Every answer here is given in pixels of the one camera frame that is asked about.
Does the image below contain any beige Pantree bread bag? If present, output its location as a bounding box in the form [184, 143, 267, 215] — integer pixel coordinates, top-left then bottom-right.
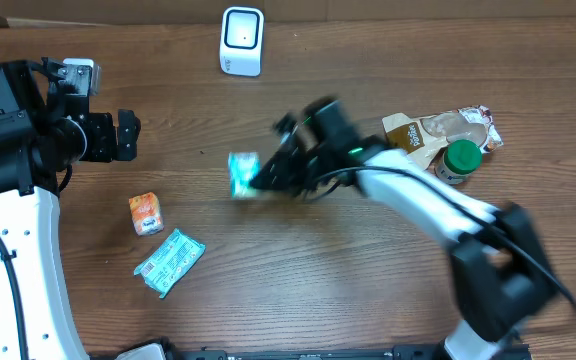
[382, 105, 503, 169]

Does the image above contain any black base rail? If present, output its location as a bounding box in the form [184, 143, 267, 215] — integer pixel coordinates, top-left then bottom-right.
[92, 337, 534, 360]

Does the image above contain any teal Kleenex tissue pack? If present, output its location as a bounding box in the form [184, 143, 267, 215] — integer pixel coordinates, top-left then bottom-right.
[228, 152, 261, 199]

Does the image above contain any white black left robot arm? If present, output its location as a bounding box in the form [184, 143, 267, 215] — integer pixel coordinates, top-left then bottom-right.
[0, 58, 141, 359]

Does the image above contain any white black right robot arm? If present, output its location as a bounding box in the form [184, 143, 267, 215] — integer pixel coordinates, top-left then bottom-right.
[250, 97, 568, 359]

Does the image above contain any orange Kleenex tissue pack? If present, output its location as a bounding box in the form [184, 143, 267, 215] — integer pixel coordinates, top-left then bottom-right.
[129, 192, 164, 236]

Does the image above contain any teal wet wipes pack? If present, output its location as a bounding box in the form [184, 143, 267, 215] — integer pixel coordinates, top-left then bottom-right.
[133, 229, 206, 299]

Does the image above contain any white barcode scanner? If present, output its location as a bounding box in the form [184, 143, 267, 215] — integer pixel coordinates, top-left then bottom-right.
[219, 6, 265, 77]

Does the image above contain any green lid jar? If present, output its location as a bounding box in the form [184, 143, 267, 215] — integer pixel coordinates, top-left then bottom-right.
[435, 139, 483, 185]

